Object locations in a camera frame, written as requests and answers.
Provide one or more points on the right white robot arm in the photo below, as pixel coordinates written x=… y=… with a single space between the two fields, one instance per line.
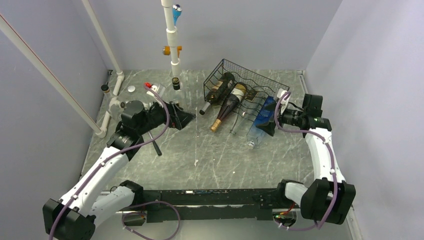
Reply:
x=329 y=198

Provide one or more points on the clear slim empty bottle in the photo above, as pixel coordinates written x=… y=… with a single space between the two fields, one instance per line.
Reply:
x=248 y=107

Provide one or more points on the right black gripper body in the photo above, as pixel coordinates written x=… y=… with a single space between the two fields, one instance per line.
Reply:
x=290 y=116

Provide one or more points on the aluminium frame rail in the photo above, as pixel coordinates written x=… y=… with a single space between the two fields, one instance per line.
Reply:
x=348 y=212

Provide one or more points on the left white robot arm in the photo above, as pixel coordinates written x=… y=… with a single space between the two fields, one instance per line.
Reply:
x=77 y=214

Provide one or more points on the clear square bottle black cap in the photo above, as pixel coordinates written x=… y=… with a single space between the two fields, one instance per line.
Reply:
x=178 y=94

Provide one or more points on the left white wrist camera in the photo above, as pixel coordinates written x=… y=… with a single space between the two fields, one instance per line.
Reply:
x=149 y=90

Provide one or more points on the clear bottle dark label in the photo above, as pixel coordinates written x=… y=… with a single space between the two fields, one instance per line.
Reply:
x=159 y=89

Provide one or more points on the black handled metal tool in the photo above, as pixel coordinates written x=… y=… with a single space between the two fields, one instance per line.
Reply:
x=155 y=145

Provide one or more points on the dark green wine bottle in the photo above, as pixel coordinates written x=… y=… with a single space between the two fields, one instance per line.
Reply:
x=218 y=91

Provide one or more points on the dark gold-foil wine bottle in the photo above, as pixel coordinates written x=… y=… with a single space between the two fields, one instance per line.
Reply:
x=232 y=100

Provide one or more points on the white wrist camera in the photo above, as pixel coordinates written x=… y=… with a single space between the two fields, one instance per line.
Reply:
x=284 y=96
x=149 y=90

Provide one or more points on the black wire wine rack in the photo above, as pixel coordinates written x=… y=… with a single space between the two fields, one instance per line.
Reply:
x=244 y=75

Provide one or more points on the clear bottle silver cap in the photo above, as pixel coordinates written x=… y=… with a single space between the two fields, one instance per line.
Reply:
x=131 y=88

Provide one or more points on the white PVC pipe frame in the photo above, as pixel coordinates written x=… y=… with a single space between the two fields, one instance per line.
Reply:
x=34 y=59

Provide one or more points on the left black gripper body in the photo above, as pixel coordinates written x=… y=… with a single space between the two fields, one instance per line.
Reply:
x=155 y=117

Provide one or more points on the blue square glass bottle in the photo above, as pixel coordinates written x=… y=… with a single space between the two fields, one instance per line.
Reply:
x=255 y=135

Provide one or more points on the blue pipe clip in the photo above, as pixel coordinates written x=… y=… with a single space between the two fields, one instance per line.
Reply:
x=176 y=12

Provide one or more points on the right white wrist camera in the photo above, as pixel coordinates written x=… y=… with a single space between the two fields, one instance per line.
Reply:
x=284 y=96

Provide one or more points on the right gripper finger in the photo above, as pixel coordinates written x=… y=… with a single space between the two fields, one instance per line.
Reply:
x=270 y=106
x=268 y=127

